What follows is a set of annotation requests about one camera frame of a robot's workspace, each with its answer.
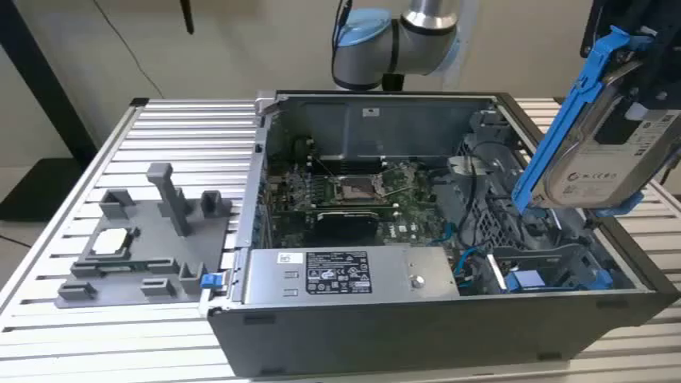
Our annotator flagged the hard disk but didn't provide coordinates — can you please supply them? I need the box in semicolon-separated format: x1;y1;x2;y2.
509;26;681;219

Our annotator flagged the silver power supply box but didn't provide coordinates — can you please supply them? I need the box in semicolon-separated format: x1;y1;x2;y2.
241;246;463;301

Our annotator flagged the black hanging rod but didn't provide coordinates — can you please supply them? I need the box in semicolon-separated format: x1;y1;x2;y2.
179;0;197;36

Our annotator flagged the grey parts rack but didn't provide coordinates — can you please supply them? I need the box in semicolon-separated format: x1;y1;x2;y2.
56;162;233;310

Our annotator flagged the black cable on arm joint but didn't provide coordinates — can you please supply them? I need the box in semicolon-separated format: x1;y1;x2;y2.
332;0;356;53

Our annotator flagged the blue wire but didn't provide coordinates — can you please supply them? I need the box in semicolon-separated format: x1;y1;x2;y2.
431;223;481;282

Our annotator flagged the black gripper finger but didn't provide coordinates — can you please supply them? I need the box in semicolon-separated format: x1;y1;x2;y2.
593;114;644;146

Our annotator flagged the thin black wall cable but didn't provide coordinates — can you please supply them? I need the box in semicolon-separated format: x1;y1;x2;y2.
92;0;167;99

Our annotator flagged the grey metal disk bay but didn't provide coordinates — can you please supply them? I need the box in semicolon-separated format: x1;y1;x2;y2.
447;109;640;289

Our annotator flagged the black graphics card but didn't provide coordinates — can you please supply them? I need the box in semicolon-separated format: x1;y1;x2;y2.
311;210;383;245

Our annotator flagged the CPU socket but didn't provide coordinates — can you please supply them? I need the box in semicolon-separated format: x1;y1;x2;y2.
327;173;388;207

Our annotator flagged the black wire in case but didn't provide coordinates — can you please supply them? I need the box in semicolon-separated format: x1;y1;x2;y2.
456;139;512;249

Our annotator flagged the thin metal locking lever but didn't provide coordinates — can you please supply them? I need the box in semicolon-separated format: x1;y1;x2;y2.
311;155;341;179

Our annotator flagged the green motherboard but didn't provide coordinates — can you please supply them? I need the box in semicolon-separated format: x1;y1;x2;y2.
265;159;459;249

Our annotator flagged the silver CPU chip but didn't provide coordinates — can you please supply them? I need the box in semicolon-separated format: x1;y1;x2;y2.
91;229;132;255

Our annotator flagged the black stand with base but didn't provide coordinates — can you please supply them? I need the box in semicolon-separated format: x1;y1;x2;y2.
0;0;103;223

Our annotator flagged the black open PC case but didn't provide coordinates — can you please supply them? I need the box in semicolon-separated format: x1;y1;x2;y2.
199;89;681;378

